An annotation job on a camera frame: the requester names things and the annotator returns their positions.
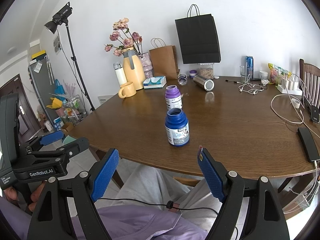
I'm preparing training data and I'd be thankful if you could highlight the clear plastic jar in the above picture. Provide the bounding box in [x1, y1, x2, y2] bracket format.
[177, 74, 188, 86]

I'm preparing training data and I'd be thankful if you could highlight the person's left hand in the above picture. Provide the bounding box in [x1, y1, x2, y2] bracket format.
[4, 180, 47, 212]

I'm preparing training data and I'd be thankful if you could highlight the cluttered storage rack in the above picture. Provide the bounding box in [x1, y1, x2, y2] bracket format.
[46, 79, 87, 129]

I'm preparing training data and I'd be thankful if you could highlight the dark wooden door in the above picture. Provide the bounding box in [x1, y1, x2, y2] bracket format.
[0, 74, 42, 143]

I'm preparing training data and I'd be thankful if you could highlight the grey refrigerator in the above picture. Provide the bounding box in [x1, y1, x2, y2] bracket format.
[28, 54, 58, 129]

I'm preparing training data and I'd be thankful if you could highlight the yellow mug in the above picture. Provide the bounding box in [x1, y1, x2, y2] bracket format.
[118, 82, 136, 99]

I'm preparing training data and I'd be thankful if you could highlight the white water bottle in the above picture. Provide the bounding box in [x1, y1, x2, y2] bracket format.
[113, 62, 127, 86]

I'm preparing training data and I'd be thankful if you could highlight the purple jacket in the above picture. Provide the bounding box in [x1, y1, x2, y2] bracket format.
[1, 197, 208, 239]

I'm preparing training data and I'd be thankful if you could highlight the yellow thermos jug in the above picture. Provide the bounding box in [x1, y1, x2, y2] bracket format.
[123, 47, 146, 90]

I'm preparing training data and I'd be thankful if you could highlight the black phone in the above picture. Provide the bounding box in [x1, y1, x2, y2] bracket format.
[298, 127, 319, 163]

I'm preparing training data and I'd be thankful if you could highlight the blue plastic bottle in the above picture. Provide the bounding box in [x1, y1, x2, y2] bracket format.
[165, 108, 190, 147]

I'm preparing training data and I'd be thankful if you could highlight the tissue box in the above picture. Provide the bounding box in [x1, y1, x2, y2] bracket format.
[143, 76, 167, 89]

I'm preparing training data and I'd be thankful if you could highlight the purple plastic bottle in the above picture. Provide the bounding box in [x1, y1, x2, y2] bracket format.
[165, 85, 182, 110]

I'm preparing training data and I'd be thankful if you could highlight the pink flower bouquet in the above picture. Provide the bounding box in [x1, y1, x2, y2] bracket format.
[104, 17, 143, 56]

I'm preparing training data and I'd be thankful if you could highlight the brown paper bag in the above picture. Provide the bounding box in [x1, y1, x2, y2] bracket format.
[149, 38, 180, 80]

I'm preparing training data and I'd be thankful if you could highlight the studio light on stand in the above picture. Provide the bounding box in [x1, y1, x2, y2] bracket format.
[44, 1, 96, 112]

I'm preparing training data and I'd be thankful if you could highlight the small purple-lid container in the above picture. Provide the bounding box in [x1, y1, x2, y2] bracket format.
[189, 69, 197, 79]

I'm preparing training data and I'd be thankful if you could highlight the white power strip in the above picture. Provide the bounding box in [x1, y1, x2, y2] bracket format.
[277, 74, 303, 96]

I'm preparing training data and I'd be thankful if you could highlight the steel tumbler lying down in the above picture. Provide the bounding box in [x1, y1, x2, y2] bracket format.
[193, 75, 214, 92]

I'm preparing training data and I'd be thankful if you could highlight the colourful snack bag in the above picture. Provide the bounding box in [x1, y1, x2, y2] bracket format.
[268, 63, 292, 85]

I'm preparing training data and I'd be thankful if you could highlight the wooden chair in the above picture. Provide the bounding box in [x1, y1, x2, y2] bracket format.
[299, 59, 319, 123]

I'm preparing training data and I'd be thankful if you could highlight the clear drinking glass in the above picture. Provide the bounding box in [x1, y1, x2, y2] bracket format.
[240, 66, 248, 83]

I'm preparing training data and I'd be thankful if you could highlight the black paper bag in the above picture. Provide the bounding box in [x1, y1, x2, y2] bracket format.
[175, 4, 221, 64]

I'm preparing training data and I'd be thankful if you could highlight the blue drink can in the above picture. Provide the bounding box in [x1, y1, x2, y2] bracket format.
[245, 56, 254, 79]

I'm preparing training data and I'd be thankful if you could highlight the black thin cable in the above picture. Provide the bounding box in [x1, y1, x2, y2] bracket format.
[98, 197, 220, 215]

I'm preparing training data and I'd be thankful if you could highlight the white charging cable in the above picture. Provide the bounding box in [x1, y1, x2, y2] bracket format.
[270, 73, 318, 128]

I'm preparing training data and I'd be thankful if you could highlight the white earphone cable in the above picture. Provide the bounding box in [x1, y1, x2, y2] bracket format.
[237, 73, 267, 95]

